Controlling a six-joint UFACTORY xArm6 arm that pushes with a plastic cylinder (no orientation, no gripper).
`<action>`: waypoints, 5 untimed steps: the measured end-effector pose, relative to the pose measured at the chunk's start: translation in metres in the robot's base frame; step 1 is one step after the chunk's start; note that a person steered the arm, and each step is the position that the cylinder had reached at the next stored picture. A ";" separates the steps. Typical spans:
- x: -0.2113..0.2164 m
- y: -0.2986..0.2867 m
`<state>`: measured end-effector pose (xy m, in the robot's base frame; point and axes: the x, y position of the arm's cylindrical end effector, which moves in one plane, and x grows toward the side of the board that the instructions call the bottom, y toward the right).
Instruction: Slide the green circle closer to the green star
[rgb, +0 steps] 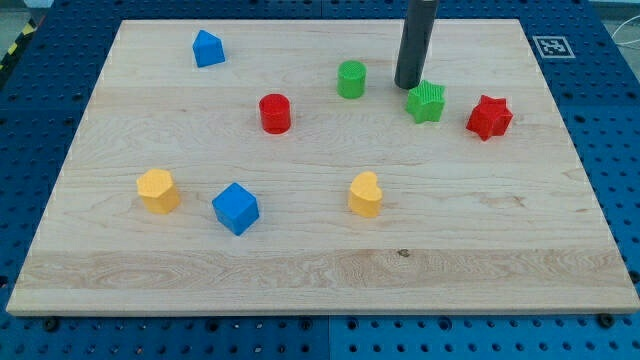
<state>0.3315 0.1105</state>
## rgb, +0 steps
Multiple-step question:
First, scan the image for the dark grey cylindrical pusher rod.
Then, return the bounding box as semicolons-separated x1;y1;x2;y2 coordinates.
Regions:
394;0;439;90

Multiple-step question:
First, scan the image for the green star block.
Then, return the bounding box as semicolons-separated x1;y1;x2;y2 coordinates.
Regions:
405;80;446;124

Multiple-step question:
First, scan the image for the red star block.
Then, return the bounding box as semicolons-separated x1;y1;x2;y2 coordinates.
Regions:
466;95;513;141

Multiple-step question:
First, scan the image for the green cylinder block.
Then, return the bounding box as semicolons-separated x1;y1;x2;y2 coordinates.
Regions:
337;60;367;99

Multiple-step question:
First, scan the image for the white fiducial marker tag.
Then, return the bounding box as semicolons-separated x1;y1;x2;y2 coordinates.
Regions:
532;35;575;59

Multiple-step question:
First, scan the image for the red cylinder block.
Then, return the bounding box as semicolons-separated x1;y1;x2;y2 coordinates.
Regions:
259;93;291;134

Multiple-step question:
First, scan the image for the yellow heart block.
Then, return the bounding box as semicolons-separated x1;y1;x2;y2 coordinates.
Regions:
348;171;383;218

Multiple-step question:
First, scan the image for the light wooden board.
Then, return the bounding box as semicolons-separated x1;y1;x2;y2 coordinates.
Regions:
7;19;639;316

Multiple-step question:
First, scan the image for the blue pentagon house block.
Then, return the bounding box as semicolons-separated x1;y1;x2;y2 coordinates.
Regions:
192;30;226;67

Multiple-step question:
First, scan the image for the blue cube block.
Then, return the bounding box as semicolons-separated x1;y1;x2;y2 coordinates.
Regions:
212;182;260;236

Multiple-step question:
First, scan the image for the yellow hexagon block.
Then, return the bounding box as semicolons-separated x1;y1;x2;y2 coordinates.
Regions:
136;168;181;214

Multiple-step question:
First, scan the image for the yellow black hazard tape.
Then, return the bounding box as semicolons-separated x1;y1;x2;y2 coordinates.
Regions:
1;18;38;71

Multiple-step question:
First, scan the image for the white cable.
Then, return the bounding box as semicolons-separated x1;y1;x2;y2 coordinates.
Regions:
610;14;640;50

